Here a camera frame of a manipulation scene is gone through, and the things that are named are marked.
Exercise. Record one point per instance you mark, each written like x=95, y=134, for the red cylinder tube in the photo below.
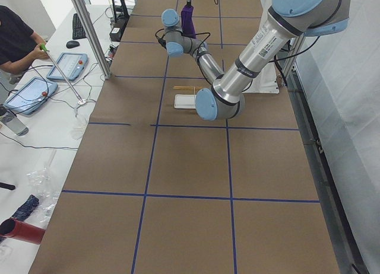
x=19, y=230

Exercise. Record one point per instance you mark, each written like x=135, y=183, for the black keyboard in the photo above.
x=78, y=31

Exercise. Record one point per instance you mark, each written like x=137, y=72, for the crumpled clear plastic bag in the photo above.
x=44, y=188

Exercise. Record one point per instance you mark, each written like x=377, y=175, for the green handled grabber stick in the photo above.
x=81, y=101

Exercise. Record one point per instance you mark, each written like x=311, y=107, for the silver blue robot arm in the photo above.
x=286, y=19

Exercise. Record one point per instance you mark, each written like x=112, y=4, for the white rack base plate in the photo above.
x=184, y=101

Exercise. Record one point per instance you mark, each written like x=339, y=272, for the purple cloth towel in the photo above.
x=188, y=28

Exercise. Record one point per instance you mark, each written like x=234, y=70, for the clear water bottle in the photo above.
x=10, y=120

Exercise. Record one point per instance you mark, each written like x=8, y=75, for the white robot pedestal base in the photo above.
x=265, y=82

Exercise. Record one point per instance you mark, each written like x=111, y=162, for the blue teach pendant tablet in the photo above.
x=72, y=65

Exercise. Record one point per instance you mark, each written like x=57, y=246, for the wooden rack rod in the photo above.
x=187, y=88

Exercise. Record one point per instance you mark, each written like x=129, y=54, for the black computer mouse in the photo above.
x=72, y=44

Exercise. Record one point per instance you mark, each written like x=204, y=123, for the person in black shirt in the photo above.
x=20, y=44

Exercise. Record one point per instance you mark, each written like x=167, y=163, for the black electronics box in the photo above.
x=117, y=31

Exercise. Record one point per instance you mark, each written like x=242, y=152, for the aluminium frame post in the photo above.
x=85, y=19

